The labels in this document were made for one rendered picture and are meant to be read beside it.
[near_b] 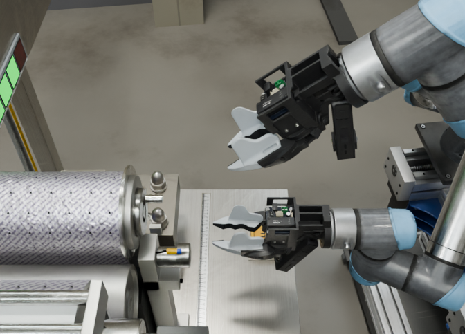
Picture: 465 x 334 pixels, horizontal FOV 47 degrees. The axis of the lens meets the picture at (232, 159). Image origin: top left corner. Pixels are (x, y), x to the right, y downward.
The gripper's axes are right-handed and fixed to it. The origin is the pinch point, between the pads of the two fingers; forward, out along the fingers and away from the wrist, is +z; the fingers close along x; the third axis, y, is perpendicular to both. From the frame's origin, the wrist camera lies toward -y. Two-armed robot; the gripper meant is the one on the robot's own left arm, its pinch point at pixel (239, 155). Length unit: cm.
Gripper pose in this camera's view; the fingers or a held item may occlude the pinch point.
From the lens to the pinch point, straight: 76.3
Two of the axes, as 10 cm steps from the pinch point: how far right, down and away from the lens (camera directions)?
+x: 0.0, 7.5, -6.6
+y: -6.4, -5.0, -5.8
